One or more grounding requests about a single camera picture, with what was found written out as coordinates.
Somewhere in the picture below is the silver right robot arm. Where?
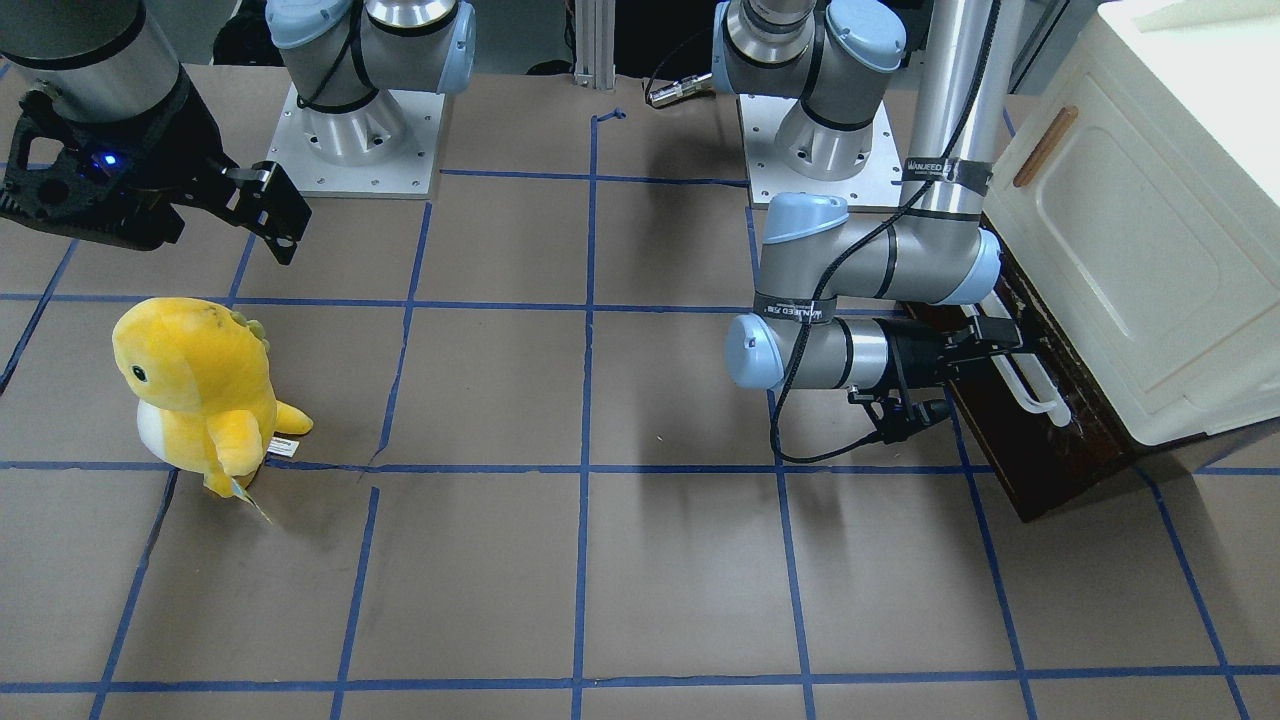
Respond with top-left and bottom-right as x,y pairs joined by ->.
3,1 -> 477,265

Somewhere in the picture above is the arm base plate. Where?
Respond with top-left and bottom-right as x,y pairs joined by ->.
268,86 -> 449,200
739,95 -> 902,213

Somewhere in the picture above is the white drawer handle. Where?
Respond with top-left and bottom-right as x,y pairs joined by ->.
992,352 -> 1073,428

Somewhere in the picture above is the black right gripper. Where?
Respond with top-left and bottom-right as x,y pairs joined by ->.
1,69 -> 312,266

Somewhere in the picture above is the yellow plush dinosaur toy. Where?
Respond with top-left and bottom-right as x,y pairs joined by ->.
111,297 -> 314,507

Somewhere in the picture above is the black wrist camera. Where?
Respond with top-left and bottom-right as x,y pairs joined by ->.
847,392 -> 952,448

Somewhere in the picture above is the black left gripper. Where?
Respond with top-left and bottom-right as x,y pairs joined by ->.
884,316 -> 1023,389

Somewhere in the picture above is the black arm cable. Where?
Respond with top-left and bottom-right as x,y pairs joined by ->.
768,0 -> 1004,465

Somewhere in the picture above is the white plastic drawer cabinet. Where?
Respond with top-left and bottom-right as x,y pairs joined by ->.
986,1 -> 1279,445

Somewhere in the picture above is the aluminium frame post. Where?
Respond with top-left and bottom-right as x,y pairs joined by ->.
573,0 -> 616,94

